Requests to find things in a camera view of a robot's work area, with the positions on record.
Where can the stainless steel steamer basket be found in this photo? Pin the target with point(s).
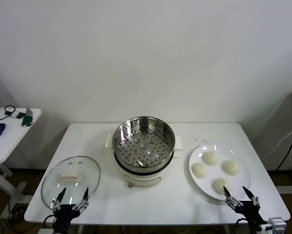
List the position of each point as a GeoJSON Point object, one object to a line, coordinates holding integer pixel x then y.
{"type": "Point", "coordinates": [160, 146]}

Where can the round glass pot lid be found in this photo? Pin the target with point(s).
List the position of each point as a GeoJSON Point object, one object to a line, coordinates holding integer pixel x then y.
{"type": "Point", "coordinates": [87, 170]}

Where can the white side table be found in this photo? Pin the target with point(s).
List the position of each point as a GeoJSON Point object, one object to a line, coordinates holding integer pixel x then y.
{"type": "Point", "coordinates": [11, 141]}

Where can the small white device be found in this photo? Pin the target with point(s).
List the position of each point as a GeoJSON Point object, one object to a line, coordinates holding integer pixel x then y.
{"type": "Point", "coordinates": [14, 115]}

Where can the green circuit board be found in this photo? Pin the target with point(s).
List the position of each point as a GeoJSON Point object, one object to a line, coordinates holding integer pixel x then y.
{"type": "Point", "coordinates": [27, 120]}

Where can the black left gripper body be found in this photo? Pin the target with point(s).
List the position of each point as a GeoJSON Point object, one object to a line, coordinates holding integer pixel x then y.
{"type": "Point", "coordinates": [63, 214]}

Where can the white steamed baozi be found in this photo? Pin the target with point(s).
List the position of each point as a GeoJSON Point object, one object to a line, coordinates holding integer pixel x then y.
{"type": "Point", "coordinates": [199, 169]}
{"type": "Point", "coordinates": [211, 158]}
{"type": "Point", "coordinates": [231, 167]}
{"type": "Point", "coordinates": [219, 184]}

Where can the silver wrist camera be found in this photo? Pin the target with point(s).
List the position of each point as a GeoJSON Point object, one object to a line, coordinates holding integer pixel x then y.
{"type": "Point", "coordinates": [276, 223]}
{"type": "Point", "coordinates": [46, 231]}

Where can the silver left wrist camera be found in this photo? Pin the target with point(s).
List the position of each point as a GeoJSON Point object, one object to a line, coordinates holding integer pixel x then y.
{"type": "Point", "coordinates": [46, 231]}

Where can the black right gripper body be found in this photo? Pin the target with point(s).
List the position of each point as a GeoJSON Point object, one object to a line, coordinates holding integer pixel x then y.
{"type": "Point", "coordinates": [249, 210]}

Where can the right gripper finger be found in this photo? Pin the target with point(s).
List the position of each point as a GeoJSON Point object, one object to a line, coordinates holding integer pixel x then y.
{"type": "Point", "coordinates": [226, 192]}
{"type": "Point", "coordinates": [249, 192]}

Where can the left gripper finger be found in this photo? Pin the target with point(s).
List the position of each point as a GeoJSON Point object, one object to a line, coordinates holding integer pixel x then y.
{"type": "Point", "coordinates": [86, 193]}
{"type": "Point", "coordinates": [62, 193]}

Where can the small black device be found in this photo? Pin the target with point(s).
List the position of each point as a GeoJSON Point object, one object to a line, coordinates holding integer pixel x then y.
{"type": "Point", "coordinates": [20, 115]}

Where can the white table leg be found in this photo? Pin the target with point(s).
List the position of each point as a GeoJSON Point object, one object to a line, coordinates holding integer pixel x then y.
{"type": "Point", "coordinates": [226, 229]}
{"type": "Point", "coordinates": [80, 229]}

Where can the scattered dark crumbs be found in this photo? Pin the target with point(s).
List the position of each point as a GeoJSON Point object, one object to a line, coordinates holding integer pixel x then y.
{"type": "Point", "coordinates": [199, 141]}

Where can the large white plate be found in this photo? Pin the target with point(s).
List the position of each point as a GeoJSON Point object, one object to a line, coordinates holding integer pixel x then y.
{"type": "Point", "coordinates": [204, 186]}

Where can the white electric cooker base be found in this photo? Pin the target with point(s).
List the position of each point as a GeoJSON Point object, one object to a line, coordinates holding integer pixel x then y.
{"type": "Point", "coordinates": [146, 178]}

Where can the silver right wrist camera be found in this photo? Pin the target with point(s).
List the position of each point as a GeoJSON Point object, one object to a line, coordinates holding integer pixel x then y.
{"type": "Point", "coordinates": [276, 223]}

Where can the grey upright card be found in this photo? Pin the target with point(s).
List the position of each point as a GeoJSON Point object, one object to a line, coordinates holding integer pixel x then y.
{"type": "Point", "coordinates": [29, 110]}

